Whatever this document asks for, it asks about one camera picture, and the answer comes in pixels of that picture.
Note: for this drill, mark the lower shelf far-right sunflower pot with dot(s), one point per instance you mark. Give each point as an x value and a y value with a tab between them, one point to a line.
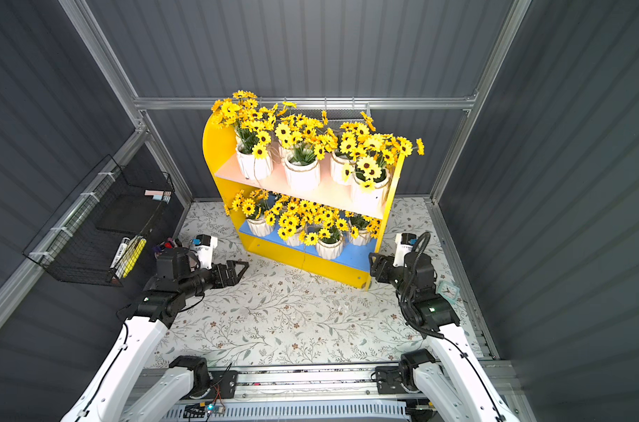
362	229

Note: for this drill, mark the lower shelf middle sunflower pot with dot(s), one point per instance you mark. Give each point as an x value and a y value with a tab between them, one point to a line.
291	216

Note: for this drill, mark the sunflower pot taken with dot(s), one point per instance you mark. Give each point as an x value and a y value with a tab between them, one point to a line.
306	141
347	146

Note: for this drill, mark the top shelf far-right sunflower pot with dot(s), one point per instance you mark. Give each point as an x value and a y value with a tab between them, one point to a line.
372	174

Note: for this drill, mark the yellow marker in basket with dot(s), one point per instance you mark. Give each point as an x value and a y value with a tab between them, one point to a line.
130	257

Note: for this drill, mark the shelf far-right sunflower pot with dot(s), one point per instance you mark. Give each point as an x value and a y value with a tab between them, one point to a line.
372	174
362	229

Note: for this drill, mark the lower shelf right-front sunflower pot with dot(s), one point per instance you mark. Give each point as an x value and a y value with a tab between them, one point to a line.
326	232

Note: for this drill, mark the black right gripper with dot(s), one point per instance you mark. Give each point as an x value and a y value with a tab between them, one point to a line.
386	270

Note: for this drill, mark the top shelf far-left sunflower pot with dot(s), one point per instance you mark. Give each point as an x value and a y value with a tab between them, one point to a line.
252	124

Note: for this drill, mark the white marker in basket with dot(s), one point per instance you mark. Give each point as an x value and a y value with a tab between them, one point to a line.
120	251

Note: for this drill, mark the small teal alarm clock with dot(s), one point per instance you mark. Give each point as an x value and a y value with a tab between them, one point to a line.
449	291

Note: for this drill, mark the black wire wall basket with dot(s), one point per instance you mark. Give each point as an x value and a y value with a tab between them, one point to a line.
122	201

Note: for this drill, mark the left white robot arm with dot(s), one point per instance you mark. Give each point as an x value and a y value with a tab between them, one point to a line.
181	274

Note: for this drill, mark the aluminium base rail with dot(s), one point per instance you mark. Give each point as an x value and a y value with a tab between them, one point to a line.
381	391

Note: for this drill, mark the lower shelf left sunflower pot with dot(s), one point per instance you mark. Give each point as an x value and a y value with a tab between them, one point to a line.
255	207

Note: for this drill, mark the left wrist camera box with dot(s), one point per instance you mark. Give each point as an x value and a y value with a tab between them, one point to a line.
204	246

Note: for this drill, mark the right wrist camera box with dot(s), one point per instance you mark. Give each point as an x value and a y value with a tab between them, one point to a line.
404	245

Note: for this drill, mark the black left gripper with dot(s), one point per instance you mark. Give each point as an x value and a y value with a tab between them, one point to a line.
221	272

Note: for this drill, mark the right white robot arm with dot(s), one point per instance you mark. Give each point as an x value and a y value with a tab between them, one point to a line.
441	337

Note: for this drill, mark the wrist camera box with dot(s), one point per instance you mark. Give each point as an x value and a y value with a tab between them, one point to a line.
204	246
404	245

